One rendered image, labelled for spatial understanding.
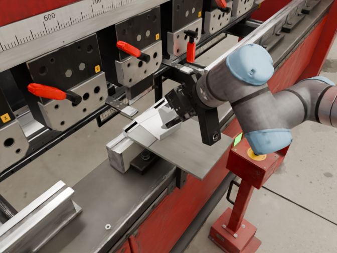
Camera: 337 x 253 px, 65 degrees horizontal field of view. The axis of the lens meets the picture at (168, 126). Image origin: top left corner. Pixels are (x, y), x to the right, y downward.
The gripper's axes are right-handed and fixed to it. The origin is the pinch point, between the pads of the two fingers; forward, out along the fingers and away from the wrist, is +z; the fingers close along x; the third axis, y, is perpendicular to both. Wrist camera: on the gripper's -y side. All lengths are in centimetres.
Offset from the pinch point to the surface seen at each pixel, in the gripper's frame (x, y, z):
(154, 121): 0.1, 3.7, 9.2
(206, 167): 1.4, -14.5, -5.7
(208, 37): -75, 32, 44
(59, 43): 23.9, 22.2, -19.9
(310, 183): -111, -85, 64
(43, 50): 27.1, 21.7, -20.2
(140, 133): 6.8, 2.3, 8.5
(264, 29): -95, 20, 25
